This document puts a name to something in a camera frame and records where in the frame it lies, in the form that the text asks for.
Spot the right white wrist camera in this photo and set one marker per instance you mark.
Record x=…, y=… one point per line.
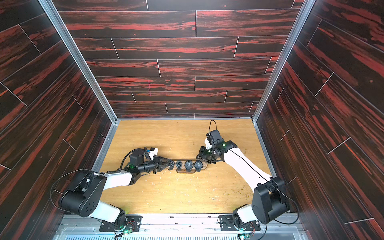
x=207, y=143

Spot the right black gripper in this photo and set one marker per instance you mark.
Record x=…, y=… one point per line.
x=206, y=154

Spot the chunky black watch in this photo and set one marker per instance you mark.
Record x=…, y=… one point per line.
x=179, y=164

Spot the aluminium front rail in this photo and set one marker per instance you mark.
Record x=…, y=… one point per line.
x=180, y=227

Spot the thin black band watch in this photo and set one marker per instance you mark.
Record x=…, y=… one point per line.
x=198, y=165

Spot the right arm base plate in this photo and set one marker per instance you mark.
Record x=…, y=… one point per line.
x=230, y=223

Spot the wooden watch stand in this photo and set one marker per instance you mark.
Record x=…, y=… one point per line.
x=183, y=170

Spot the slim black watch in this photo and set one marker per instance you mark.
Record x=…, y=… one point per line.
x=171, y=165

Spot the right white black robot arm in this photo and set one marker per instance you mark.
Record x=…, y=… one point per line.
x=269, y=194

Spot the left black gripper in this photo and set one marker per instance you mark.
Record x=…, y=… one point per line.
x=158, y=164

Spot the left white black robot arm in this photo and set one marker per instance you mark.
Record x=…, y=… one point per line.
x=83, y=195

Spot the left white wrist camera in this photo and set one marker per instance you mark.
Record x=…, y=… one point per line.
x=151, y=153

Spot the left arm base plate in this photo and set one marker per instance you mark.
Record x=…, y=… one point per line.
x=126, y=224

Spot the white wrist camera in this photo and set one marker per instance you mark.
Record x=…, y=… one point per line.
x=207, y=143
x=151, y=153

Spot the black watch with strap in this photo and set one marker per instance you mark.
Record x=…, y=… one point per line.
x=189, y=165

